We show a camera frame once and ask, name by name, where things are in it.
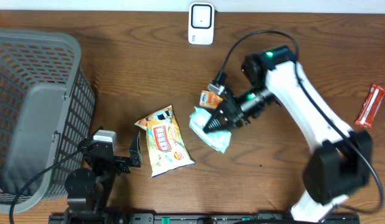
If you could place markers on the grey plastic shopping basket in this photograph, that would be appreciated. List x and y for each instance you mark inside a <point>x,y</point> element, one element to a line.
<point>46,108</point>

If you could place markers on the small orange white box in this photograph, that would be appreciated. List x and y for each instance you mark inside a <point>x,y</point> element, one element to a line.
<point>209,100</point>

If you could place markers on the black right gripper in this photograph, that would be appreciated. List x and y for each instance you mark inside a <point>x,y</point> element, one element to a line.
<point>233,114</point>

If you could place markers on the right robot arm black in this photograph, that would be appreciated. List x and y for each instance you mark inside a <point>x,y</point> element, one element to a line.
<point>339,164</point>

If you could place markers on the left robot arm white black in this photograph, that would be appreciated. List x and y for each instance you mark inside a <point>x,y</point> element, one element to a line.
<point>89,188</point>

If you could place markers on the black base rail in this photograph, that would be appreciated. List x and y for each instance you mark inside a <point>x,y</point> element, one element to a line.
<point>149,218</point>

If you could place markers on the white black barcode scanner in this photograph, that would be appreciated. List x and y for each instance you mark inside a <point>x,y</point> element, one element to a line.
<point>201,20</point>

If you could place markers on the red Top chocolate bar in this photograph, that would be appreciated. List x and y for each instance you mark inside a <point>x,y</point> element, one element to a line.
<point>370,106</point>

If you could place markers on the yellow snack chip bag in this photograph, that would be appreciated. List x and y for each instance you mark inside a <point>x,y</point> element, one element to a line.
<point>165,145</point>

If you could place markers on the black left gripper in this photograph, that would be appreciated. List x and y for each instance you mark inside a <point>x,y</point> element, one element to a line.
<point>124,165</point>

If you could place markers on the teal wet wipes pack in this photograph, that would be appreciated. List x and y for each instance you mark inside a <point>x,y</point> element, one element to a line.
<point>218,140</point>

